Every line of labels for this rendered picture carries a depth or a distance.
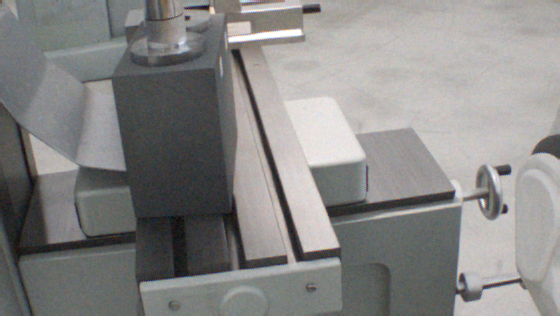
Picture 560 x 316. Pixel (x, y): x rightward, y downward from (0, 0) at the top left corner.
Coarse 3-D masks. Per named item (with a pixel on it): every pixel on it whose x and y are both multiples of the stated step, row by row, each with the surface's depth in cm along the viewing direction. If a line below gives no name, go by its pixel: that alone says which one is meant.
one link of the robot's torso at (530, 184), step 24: (528, 168) 82; (552, 168) 77; (528, 192) 81; (552, 192) 77; (528, 216) 82; (552, 216) 77; (528, 240) 83; (552, 240) 79; (528, 264) 84; (552, 264) 81; (528, 288) 89; (552, 288) 81; (552, 312) 86
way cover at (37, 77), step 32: (0, 32) 126; (0, 64) 119; (32, 64) 132; (0, 96) 112; (32, 96) 124; (64, 96) 135; (96, 96) 145; (32, 128) 116; (64, 128) 124; (96, 128) 132; (96, 160) 121
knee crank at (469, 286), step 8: (464, 272) 143; (472, 272) 142; (512, 272) 144; (464, 280) 142; (472, 280) 141; (480, 280) 141; (488, 280) 142; (496, 280) 142; (504, 280) 143; (512, 280) 143; (520, 280) 143; (456, 288) 142; (464, 288) 142; (472, 288) 140; (480, 288) 140; (488, 288) 143; (464, 296) 143; (472, 296) 140; (480, 296) 141
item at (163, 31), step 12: (144, 12) 86; (156, 12) 85; (168, 12) 85; (180, 12) 86; (156, 24) 85; (168, 24) 86; (180, 24) 87; (156, 36) 86; (168, 36) 86; (180, 36) 87; (156, 48) 87; (168, 48) 87
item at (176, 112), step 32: (192, 32) 92; (224, 32) 99; (128, 64) 87; (160, 64) 85; (192, 64) 85; (224, 64) 96; (128, 96) 85; (160, 96) 85; (192, 96) 85; (224, 96) 93; (128, 128) 87; (160, 128) 87; (192, 128) 87; (224, 128) 91; (128, 160) 89; (160, 160) 89; (192, 160) 89; (224, 160) 89; (160, 192) 91; (192, 192) 91; (224, 192) 91
